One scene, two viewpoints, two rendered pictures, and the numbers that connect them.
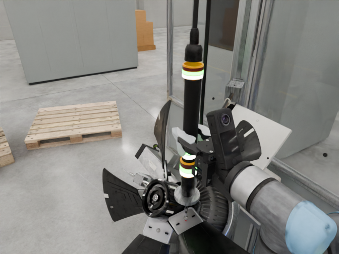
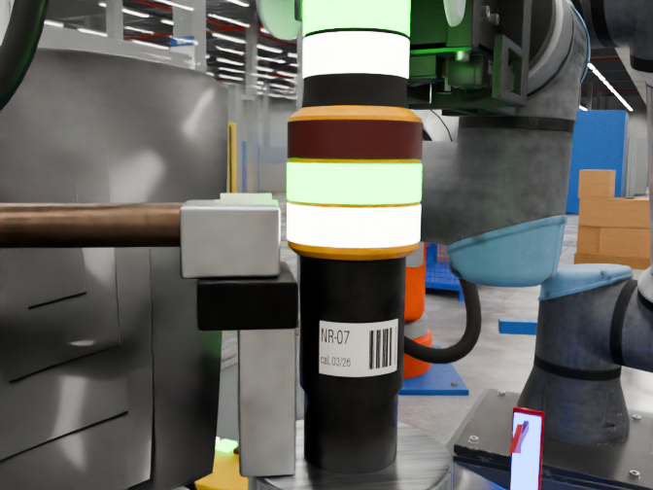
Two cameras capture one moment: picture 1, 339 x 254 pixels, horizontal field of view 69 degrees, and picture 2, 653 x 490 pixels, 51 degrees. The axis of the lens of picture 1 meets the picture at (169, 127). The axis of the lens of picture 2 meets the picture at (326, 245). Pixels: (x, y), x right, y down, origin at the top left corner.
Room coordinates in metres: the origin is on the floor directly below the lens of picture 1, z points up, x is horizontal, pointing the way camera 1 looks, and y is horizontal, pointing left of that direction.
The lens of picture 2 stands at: (0.62, 0.14, 1.40)
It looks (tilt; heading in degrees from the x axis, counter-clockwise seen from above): 8 degrees down; 238
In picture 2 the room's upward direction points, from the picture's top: straight up
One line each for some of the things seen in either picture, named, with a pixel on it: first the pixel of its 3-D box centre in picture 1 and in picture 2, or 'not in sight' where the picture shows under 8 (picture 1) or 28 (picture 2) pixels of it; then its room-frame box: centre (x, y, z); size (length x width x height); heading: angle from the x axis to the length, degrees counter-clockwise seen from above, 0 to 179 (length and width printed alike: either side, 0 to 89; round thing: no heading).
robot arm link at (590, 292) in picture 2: not in sight; (587, 311); (-0.17, -0.45, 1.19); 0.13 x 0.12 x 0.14; 106
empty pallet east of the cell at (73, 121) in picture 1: (77, 121); not in sight; (3.21, 1.36, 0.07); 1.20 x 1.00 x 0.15; 105
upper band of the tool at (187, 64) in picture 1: (192, 70); not in sight; (0.50, -0.05, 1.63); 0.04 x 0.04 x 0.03
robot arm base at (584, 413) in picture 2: not in sight; (573, 390); (-0.17, -0.47, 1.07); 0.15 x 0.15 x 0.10
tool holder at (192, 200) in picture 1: (188, 180); (322, 349); (0.50, -0.05, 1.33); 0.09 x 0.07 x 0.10; 156
